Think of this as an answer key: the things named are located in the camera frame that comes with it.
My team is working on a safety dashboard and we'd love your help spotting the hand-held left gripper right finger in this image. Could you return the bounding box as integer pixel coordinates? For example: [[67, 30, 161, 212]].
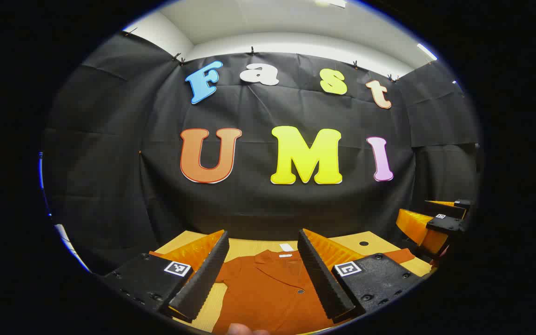
[[297, 228, 424, 325]]

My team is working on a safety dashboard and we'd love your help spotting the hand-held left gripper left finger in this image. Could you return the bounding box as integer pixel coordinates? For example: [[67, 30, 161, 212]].
[[102, 229, 230, 324]]

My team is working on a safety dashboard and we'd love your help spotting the orange jacket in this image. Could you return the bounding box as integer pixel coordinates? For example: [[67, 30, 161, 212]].
[[149, 248, 416, 335]]

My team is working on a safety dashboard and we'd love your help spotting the black backdrop cloth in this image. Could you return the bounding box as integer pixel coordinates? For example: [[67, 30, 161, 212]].
[[42, 32, 482, 275]]

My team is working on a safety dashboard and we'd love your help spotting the row of black cloth clips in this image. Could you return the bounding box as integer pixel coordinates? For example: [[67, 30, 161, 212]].
[[124, 28, 396, 82]]

